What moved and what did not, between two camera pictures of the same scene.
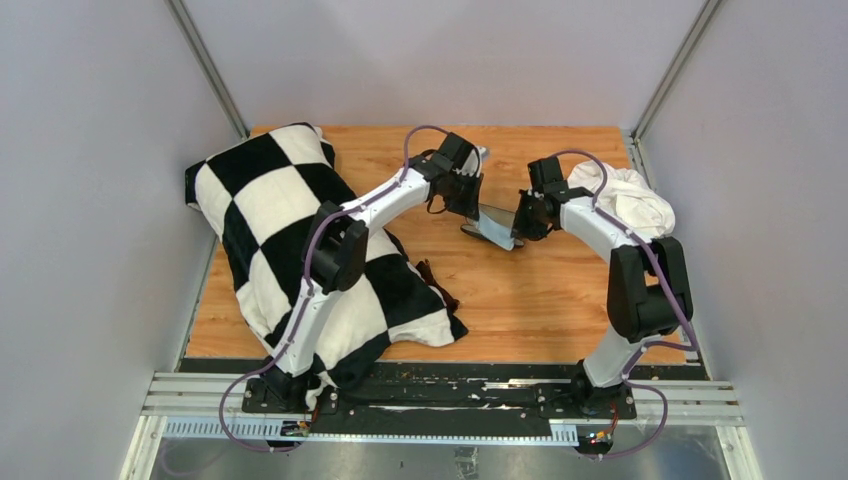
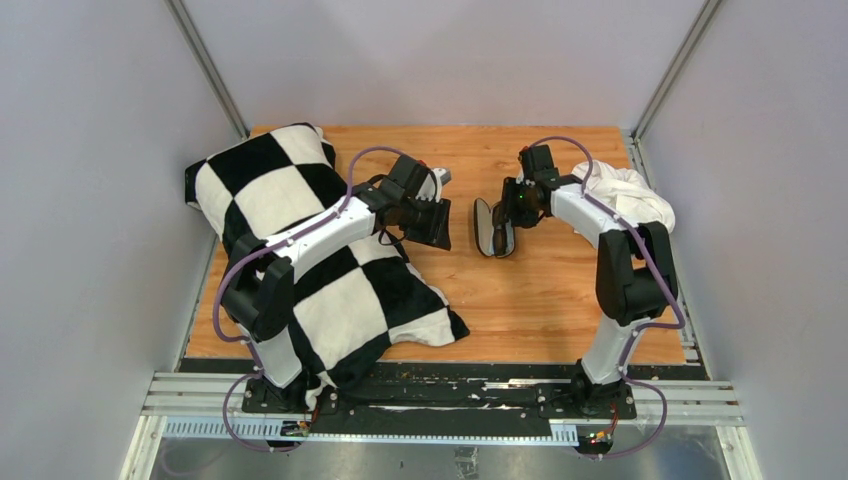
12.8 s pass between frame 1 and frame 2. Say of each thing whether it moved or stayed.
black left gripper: moved
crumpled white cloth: stayed
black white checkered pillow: stayed
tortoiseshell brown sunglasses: moved
